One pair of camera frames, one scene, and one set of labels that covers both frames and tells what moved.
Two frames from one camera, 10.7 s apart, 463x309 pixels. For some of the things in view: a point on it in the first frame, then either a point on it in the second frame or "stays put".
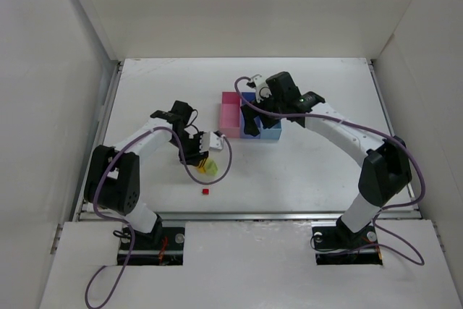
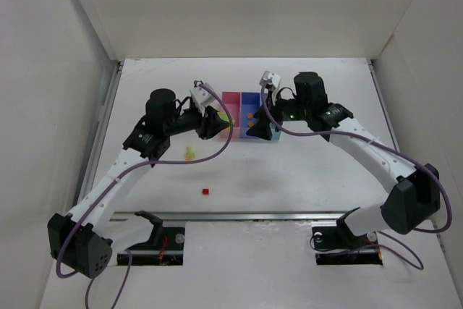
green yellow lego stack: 209,168 to 224,116
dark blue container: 249,97 stays put
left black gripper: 193,157 to 202,124
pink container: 229,115 stays put
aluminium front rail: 244,216 stays put
